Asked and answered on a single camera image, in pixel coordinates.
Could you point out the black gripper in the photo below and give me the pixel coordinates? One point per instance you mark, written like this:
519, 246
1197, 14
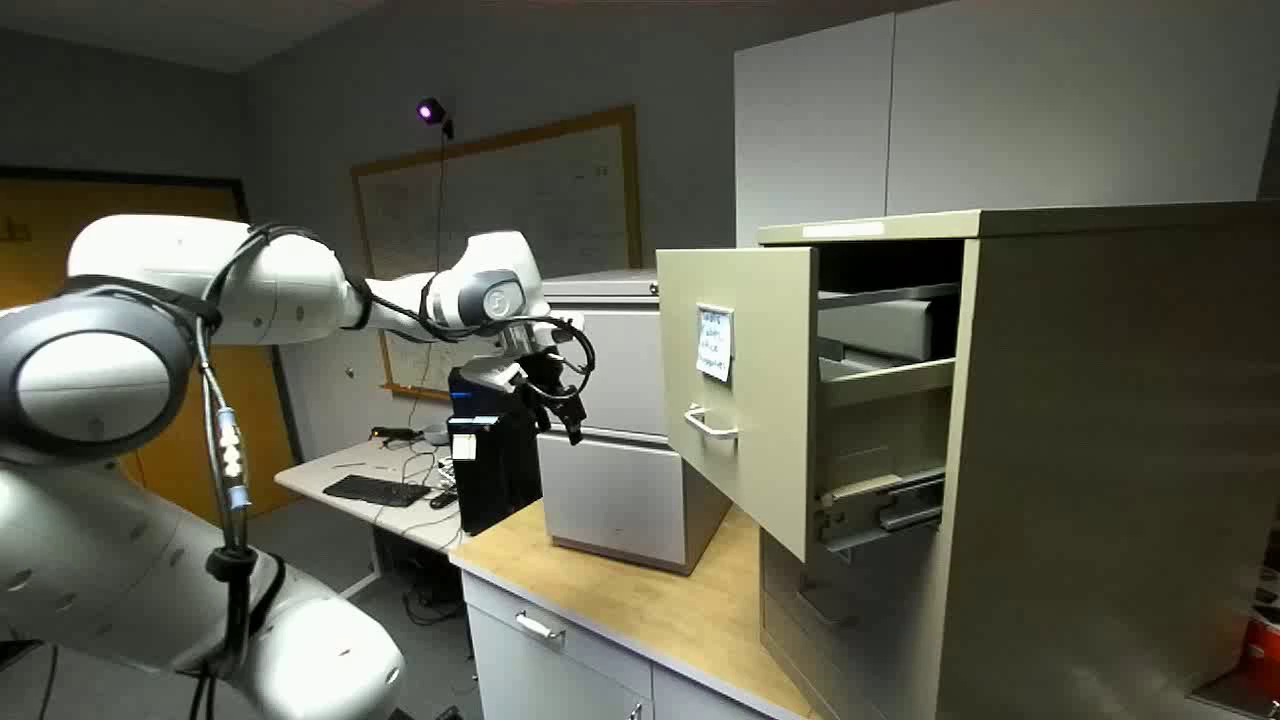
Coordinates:
557, 371

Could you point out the beige top file drawer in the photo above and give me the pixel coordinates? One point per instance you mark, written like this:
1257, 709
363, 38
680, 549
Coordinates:
815, 386

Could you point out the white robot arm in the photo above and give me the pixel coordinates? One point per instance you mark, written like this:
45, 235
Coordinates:
122, 572

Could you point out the grey lateral file cabinet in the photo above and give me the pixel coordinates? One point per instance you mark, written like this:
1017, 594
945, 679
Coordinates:
622, 490

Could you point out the white base cabinet drawers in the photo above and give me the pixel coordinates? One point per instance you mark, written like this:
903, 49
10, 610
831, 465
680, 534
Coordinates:
539, 667

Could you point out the beige file cabinet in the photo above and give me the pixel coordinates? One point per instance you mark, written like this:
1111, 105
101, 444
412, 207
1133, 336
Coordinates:
1091, 536

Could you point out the black computer tower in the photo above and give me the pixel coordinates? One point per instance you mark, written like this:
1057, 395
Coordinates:
493, 455

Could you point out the black computer keyboard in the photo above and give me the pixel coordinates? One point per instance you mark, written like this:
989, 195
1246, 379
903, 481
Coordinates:
368, 490

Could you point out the wood framed whiteboard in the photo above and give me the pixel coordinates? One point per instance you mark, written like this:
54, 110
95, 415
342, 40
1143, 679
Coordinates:
568, 186

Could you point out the wooden door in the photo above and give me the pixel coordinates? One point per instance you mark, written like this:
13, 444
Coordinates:
118, 379

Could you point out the camera with purple light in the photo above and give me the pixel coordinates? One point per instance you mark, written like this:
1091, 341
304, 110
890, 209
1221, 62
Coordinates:
439, 117

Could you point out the white wall cabinet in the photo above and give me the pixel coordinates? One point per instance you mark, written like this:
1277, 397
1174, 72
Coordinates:
1005, 105

